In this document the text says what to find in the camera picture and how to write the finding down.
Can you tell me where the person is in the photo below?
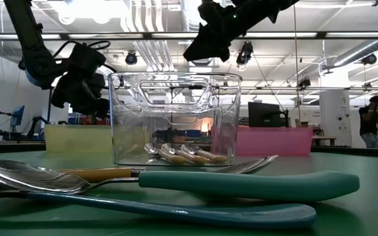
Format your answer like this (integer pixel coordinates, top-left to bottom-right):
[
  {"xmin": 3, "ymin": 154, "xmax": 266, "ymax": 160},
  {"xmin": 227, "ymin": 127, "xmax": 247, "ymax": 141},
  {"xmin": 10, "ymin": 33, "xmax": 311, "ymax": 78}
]
[{"xmin": 358, "ymin": 95, "xmax": 378, "ymax": 149}]

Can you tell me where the yellow plastic bin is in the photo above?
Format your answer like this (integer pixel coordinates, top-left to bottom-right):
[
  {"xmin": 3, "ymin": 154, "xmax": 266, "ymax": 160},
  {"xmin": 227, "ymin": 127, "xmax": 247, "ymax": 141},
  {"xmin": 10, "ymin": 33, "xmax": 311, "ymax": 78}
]
[{"xmin": 43, "ymin": 124, "xmax": 114, "ymax": 153}]

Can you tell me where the pink plastic bin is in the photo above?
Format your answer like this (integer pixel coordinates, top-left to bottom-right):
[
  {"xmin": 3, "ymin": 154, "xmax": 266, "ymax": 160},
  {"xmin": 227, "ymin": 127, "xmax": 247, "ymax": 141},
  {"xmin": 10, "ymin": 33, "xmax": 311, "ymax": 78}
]
[{"xmin": 236, "ymin": 127, "xmax": 313, "ymax": 157}]

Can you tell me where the black computer monitor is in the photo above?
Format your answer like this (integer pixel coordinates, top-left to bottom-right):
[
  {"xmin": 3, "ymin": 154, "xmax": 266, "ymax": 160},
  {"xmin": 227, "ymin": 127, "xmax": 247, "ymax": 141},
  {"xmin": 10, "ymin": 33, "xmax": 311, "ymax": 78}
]
[{"xmin": 247, "ymin": 101, "xmax": 290, "ymax": 128}]

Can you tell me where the small blue-screen monitor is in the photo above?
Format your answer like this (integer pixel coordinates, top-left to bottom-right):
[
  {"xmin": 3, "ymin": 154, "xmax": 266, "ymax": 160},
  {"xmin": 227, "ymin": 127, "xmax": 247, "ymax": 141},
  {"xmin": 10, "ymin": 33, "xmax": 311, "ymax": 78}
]
[{"xmin": 10, "ymin": 104, "xmax": 26, "ymax": 128}]

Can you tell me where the black overhead frame bar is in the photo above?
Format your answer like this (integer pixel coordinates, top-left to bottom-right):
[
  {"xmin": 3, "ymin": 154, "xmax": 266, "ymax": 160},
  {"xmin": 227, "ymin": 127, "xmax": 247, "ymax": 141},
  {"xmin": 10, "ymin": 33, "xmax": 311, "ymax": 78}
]
[{"xmin": 0, "ymin": 31, "xmax": 378, "ymax": 41}]

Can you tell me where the clear plastic bin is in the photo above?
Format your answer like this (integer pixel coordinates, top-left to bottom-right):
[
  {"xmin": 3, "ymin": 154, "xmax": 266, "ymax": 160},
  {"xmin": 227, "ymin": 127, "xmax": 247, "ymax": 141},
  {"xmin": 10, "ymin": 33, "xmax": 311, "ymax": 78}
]
[{"xmin": 108, "ymin": 71, "xmax": 243, "ymax": 167}]

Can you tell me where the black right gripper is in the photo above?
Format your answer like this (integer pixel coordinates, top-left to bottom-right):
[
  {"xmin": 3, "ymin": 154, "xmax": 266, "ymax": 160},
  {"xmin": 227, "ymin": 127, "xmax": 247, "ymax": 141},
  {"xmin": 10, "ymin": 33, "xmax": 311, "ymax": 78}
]
[{"xmin": 182, "ymin": 0, "xmax": 265, "ymax": 63}]

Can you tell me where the small background table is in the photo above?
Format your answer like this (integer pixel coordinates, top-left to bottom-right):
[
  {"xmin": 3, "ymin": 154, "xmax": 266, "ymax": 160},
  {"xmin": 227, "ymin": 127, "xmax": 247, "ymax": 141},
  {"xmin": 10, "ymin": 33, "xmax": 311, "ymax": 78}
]
[{"xmin": 313, "ymin": 136, "xmax": 337, "ymax": 148}]

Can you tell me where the white pillar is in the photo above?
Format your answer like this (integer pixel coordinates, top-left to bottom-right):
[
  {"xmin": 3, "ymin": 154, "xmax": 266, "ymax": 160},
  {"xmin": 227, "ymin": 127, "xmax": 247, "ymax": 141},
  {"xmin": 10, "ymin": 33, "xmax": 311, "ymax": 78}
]
[{"xmin": 319, "ymin": 88, "xmax": 353, "ymax": 148}]

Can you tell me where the black ceiling camera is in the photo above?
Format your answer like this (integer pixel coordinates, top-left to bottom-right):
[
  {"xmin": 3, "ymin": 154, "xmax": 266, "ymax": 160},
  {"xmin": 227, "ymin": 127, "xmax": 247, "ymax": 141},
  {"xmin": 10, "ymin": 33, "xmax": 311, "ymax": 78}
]
[
  {"xmin": 297, "ymin": 77, "xmax": 312, "ymax": 90},
  {"xmin": 124, "ymin": 50, "xmax": 138, "ymax": 66},
  {"xmin": 360, "ymin": 52, "xmax": 378, "ymax": 66}
]

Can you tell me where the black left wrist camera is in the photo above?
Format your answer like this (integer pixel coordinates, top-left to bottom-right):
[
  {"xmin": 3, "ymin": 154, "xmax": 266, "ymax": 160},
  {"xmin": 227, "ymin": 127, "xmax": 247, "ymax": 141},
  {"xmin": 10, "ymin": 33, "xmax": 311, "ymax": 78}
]
[{"xmin": 67, "ymin": 41, "xmax": 107, "ymax": 71}]

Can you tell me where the black standing desk frame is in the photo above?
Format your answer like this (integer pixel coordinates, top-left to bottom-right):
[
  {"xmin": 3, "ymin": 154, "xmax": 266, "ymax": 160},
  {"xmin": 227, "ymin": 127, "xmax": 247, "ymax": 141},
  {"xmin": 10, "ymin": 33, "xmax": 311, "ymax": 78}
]
[{"xmin": 46, "ymin": 88, "xmax": 54, "ymax": 125}]

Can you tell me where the black overhead rig camera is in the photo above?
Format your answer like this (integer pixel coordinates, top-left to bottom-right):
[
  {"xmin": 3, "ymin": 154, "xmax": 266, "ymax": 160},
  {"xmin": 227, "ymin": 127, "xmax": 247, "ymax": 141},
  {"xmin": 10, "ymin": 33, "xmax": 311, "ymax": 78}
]
[{"xmin": 236, "ymin": 41, "xmax": 255, "ymax": 66}]

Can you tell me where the teal-handled metal spoon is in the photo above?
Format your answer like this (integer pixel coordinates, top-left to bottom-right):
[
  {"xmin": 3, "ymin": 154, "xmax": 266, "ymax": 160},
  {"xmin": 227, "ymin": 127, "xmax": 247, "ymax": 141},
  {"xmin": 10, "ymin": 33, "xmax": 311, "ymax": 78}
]
[{"xmin": 0, "ymin": 159, "xmax": 360, "ymax": 203}]

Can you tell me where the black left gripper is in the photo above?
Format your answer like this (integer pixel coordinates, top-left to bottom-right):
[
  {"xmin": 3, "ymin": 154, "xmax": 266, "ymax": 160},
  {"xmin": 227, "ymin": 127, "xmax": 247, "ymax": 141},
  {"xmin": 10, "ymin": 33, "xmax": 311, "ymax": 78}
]
[{"xmin": 50, "ymin": 70, "xmax": 110, "ymax": 119}]

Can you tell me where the yellow-handled metal spoon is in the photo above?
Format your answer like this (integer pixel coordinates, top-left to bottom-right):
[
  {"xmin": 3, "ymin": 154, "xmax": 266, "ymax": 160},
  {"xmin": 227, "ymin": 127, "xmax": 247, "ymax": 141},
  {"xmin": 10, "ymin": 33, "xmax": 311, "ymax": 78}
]
[
  {"xmin": 0, "ymin": 155, "xmax": 279, "ymax": 184},
  {"xmin": 180, "ymin": 143, "xmax": 228, "ymax": 164},
  {"xmin": 161, "ymin": 142, "xmax": 209, "ymax": 165},
  {"xmin": 143, "ymin": 142, "xmax": 187, "ymax": 165}
]

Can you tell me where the blue-handled metal spoon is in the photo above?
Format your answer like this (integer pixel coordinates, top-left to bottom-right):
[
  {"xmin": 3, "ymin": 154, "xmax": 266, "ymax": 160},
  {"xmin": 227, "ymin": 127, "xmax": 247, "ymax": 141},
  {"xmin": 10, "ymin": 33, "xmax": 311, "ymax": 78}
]
[{"xmin": 0, "ymin": 190, "xmax": 317, "ymax": 229}]

